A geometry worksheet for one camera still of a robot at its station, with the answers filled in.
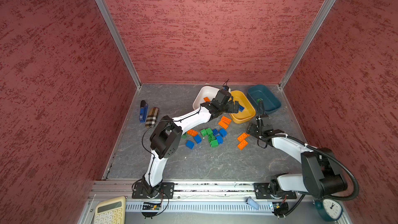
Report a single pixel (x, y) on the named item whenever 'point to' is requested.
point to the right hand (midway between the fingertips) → (251, 132)
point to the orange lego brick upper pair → (226, 120)
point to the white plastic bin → (205, 91)
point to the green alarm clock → (329, 209)
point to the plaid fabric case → (153, 114)
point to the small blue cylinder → (252, 202)
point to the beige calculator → (111, 211)
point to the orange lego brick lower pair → (223, 124)
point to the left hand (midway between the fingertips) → (232, 106)
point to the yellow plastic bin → (247, 113)
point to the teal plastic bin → (271, 103)
